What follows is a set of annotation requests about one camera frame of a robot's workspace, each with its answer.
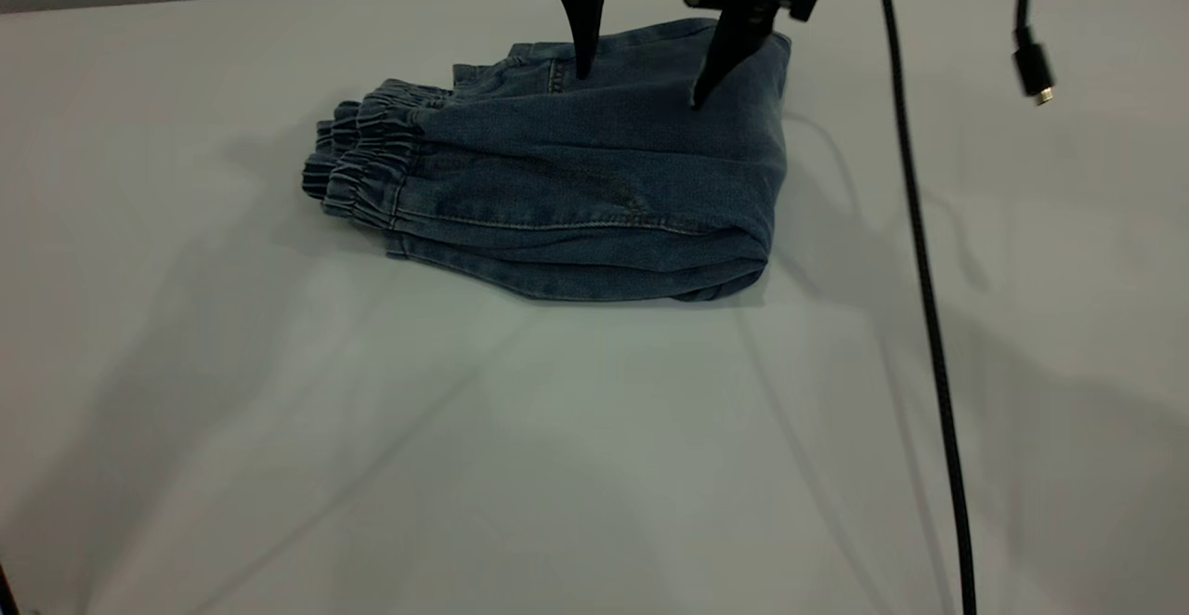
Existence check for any blue denim jeans basketball print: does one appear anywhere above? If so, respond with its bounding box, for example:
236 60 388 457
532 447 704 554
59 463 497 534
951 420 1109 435
302 19 792 303

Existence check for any black cable with USB plug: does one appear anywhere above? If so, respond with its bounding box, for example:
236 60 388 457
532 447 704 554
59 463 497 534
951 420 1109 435
1012 0 1057 107

